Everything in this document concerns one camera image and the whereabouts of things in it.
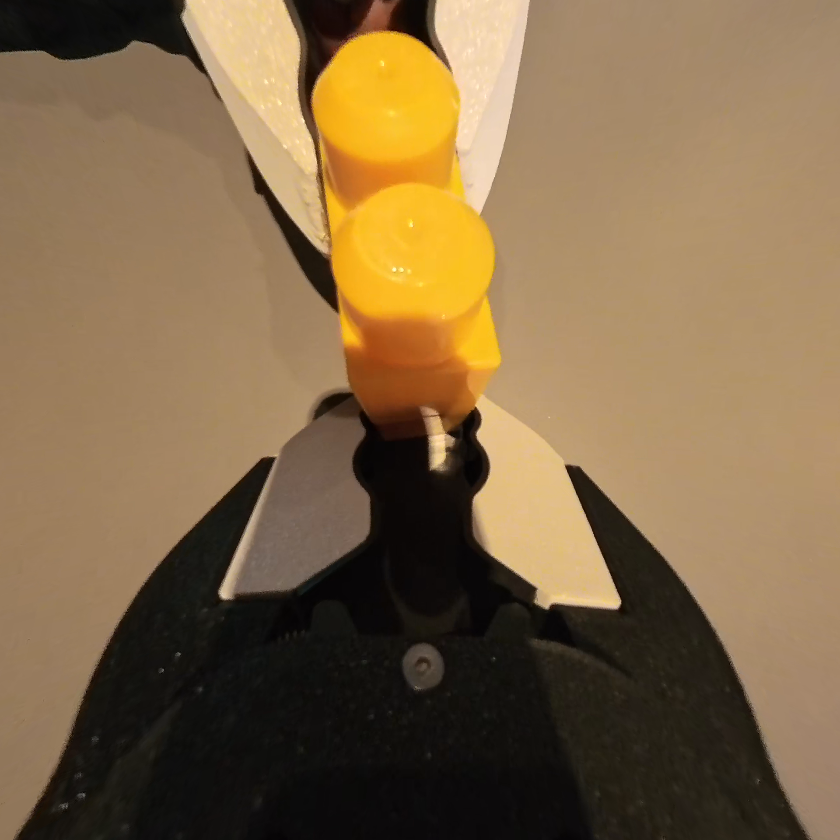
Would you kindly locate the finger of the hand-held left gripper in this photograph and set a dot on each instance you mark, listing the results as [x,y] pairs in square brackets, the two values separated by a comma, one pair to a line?
[489,79]
[256,85]

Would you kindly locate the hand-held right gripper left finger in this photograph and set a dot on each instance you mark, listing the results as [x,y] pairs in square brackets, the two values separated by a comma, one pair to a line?
[308,518]

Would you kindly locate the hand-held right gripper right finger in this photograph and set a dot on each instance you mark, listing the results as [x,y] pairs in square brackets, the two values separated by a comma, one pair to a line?
[538,525]

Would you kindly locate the yellow two-stud block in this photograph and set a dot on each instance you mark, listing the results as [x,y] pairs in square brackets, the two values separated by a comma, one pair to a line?
[413,262]

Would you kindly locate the person's left hand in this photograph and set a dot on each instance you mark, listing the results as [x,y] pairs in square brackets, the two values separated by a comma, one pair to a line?
[92,23]

